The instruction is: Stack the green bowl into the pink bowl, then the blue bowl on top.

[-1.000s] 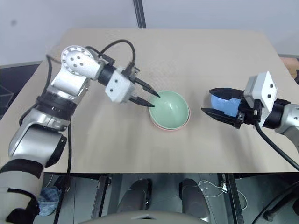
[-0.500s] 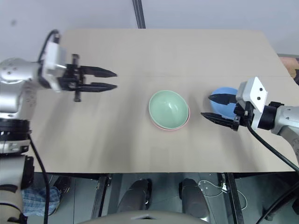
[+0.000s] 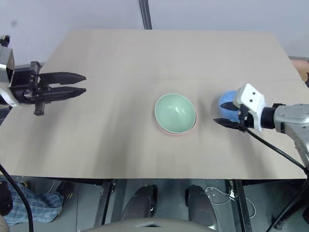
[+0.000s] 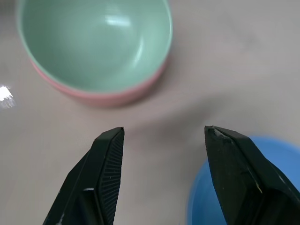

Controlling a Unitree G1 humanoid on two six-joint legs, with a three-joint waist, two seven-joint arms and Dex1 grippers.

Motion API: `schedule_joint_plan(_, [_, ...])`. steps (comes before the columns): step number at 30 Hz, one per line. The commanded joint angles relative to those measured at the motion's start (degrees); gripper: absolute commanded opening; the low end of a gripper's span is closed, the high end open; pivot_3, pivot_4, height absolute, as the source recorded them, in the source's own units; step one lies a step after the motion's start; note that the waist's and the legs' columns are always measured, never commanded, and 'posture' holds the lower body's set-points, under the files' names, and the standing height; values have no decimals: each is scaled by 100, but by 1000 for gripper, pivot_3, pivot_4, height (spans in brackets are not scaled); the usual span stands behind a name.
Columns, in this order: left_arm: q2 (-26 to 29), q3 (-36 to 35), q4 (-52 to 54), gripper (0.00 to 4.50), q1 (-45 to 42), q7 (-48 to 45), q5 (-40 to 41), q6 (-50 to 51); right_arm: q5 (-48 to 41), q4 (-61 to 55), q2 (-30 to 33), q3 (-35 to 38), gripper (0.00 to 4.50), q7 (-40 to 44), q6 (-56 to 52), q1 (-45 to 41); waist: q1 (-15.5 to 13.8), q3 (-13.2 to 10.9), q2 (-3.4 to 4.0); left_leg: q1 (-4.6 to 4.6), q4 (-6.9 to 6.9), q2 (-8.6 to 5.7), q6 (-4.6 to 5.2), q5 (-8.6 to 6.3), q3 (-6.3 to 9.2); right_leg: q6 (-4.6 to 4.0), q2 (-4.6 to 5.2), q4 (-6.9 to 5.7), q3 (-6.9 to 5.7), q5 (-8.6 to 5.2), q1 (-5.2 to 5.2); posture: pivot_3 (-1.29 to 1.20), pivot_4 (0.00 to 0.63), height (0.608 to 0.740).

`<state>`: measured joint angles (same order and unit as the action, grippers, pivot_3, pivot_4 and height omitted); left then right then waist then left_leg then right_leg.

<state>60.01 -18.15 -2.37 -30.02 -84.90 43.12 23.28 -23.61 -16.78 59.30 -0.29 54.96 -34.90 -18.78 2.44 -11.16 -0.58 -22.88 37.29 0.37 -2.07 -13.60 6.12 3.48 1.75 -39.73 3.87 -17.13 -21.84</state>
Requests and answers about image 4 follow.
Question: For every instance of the green bowl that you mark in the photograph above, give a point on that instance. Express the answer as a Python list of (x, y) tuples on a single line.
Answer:
[(93, 47)]

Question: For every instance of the pink bowl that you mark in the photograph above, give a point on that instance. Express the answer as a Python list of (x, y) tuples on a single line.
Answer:
[(122, 97)]

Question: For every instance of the blue bowl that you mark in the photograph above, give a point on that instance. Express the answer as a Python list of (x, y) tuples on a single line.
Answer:
[(201, 192)]

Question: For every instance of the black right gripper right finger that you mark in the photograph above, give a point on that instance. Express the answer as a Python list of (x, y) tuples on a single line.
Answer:
[(243, 178)]

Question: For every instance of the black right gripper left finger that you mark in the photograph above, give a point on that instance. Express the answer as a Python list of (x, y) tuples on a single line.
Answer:
[(93, 178)]

